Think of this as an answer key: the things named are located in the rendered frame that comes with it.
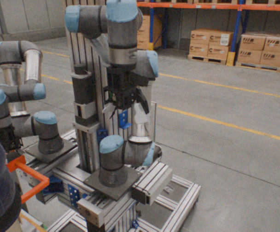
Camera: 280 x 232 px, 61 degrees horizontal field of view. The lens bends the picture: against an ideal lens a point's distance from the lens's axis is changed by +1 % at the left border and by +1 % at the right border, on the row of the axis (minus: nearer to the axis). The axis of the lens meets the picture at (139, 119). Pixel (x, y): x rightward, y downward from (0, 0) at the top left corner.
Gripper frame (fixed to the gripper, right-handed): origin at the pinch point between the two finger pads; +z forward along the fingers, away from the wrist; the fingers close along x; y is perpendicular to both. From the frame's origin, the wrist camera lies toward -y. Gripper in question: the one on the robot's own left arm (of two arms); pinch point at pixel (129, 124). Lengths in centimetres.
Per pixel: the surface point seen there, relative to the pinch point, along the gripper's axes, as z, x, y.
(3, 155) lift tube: 4.6, -24.3, 28.2
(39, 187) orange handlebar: 33, -35, 15
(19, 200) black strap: 21.4, -23.1, 28.3
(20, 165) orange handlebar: 33, -53, 12
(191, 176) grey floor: 152, -29, -158
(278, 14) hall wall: 21, -47, -808
